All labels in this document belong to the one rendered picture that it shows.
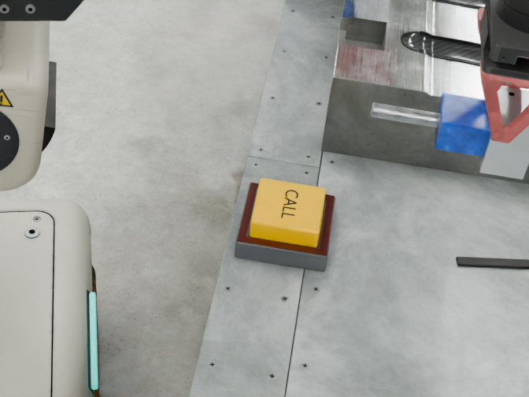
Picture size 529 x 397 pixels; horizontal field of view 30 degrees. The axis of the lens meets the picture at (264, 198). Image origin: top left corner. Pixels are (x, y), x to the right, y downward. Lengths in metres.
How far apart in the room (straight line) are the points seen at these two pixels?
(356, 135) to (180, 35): 1.66
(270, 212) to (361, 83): 0.16
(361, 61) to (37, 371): 0.71
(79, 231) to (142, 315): 0.29
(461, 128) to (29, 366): 0.83
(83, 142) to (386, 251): 1.42
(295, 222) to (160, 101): 1.54
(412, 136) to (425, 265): 0.14
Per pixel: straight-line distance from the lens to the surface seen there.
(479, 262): 0.90
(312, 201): 0.87
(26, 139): 1.10
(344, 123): 0.96
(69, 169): 2.17
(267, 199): 0.86
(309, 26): 1.16
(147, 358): 1.80
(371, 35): 1.03
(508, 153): 0.81
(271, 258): 0.85
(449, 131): 0.80
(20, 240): 1.62
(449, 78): 0.96
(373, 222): 0.91
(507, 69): 0.74
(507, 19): 0.75
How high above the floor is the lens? 1.41
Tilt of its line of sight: 42 degrees down
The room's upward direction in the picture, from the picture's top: 7 degrees clockwise
